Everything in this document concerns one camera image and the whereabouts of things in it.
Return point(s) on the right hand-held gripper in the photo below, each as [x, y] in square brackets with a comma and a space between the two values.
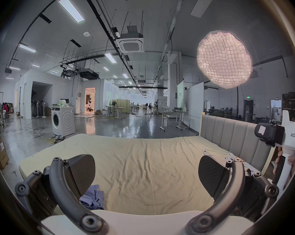
[294, 136]

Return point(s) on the person's right hand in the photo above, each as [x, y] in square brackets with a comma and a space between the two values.
[294, 160]

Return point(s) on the round softbox lamp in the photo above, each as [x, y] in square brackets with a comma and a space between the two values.
[224, 59]

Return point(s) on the grey padded headboard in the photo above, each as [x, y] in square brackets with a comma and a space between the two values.
[233, 136]

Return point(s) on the white washing machine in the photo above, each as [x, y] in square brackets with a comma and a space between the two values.
[63, 121]

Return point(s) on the small white card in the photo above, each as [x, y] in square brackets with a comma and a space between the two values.
[206, 152]

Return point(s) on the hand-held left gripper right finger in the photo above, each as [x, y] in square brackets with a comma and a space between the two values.
[233, 192]

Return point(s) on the white table on wheels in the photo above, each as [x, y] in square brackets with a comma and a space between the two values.
[173, 115]

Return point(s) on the brown carton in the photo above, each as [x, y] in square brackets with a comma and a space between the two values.
[1, 155]

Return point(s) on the group of standing fans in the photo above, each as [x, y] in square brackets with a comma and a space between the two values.
[39, 108]

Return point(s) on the bed with beige sheet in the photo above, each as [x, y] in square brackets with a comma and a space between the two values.
[149, 170]

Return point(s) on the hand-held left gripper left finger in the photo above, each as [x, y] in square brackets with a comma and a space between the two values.
[64, 194]

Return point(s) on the blue garment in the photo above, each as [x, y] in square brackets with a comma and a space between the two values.
[93, 199]

